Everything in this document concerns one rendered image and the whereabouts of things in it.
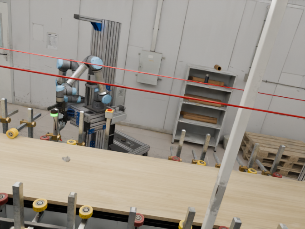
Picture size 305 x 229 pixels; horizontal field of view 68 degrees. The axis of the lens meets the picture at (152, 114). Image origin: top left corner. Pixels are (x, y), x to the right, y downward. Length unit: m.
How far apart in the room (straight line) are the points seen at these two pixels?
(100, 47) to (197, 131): 2.92
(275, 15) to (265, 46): 0.13
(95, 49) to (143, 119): 2.37
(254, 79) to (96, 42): 2.15
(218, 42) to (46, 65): 3.49
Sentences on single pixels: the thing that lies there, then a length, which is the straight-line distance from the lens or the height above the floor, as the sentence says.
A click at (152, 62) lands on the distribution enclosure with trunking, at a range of 4.34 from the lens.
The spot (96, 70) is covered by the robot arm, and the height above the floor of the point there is 1.53.
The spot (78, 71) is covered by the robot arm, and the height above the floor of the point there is 1.48.
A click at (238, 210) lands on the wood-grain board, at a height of 0.90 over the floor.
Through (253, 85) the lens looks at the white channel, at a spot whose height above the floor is 1.83.
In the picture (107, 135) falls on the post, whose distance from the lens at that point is 2.27.
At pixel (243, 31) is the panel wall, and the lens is 4.70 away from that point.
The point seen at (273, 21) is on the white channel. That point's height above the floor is 2.10.
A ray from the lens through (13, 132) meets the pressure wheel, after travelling 2.32.
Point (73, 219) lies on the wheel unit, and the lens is 1.37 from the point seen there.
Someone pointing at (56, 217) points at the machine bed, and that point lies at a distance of 1.72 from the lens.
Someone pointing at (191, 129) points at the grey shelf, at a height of 0.21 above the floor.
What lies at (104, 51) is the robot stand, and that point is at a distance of 2.82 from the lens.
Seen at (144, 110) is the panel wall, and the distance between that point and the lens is 4.80.
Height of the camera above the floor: 1.97
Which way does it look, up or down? 19 degrees down
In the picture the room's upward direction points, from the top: 10 degrees clockwise
